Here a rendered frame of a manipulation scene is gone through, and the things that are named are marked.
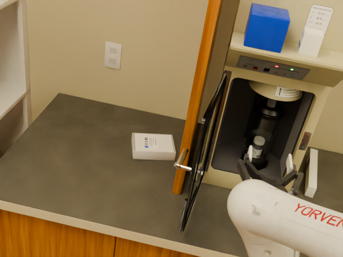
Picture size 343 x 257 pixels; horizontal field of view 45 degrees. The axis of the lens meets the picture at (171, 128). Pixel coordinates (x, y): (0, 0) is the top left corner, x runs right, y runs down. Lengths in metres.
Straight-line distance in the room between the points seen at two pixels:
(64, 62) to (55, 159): 0.53
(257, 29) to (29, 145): 0.94
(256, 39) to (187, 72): 0.69
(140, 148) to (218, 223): 0.41
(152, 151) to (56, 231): 0.44
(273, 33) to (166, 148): 0.66
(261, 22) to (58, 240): 0.94
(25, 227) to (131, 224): 0.38
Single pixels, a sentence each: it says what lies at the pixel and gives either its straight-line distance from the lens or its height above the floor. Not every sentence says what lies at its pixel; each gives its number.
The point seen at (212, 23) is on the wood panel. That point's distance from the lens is 1.14.
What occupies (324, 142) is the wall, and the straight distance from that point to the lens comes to 1.94.
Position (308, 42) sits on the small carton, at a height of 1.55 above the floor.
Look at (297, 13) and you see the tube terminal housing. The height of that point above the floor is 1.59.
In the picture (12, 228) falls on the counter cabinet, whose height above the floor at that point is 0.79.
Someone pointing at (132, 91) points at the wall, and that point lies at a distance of 1.87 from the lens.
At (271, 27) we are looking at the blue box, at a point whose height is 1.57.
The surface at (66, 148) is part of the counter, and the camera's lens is 1.61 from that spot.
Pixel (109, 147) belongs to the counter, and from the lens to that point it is 1.62.
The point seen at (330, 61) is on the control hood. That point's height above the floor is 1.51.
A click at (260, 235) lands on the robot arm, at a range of 0.84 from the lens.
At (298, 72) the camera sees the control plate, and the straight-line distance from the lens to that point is 1.22.
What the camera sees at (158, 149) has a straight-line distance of 1.57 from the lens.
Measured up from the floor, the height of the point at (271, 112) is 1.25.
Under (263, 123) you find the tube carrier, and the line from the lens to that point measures 1.42.
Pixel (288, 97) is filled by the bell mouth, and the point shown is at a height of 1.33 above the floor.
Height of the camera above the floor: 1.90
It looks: 33 degrees down
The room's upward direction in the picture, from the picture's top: 10 degrees clockwise
